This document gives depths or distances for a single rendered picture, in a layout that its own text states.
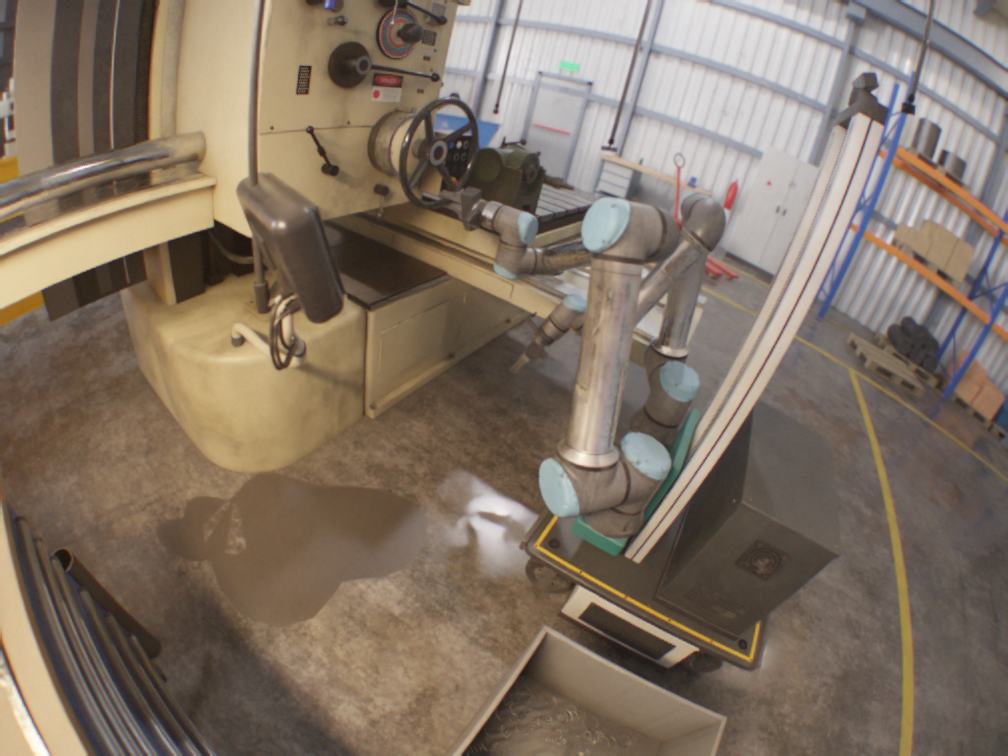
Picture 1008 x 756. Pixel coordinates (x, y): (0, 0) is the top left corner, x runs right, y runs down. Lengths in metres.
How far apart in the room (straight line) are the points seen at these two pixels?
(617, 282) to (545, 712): 1.08
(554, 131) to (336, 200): 8.03
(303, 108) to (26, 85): 1.00
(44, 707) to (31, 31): 1.68
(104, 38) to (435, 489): 2.18
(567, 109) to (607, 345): 8.46
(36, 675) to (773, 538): 1.47
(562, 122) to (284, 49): 8.22
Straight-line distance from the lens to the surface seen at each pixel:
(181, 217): 1.54
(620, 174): 7.97
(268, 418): 1.81
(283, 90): 1.31
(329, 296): 0.82
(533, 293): 2.02
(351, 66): 1.36
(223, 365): 1.66
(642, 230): 0.92
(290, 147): 1.35
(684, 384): 1.52
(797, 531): 1.22
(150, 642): 1.67
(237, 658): 1.64
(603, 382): 0.95
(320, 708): 1.55
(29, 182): 1.47
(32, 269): 1.46
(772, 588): 1.39
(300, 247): 0.76
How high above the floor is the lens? 1.51
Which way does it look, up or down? 35 degrees down
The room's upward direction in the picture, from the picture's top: 15 degrees clockwise
